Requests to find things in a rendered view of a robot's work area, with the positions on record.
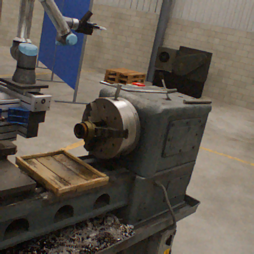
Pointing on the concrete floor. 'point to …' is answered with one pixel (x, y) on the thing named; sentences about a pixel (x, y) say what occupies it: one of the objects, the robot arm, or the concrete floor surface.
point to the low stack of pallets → (123, 76)
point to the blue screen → (66, 73)
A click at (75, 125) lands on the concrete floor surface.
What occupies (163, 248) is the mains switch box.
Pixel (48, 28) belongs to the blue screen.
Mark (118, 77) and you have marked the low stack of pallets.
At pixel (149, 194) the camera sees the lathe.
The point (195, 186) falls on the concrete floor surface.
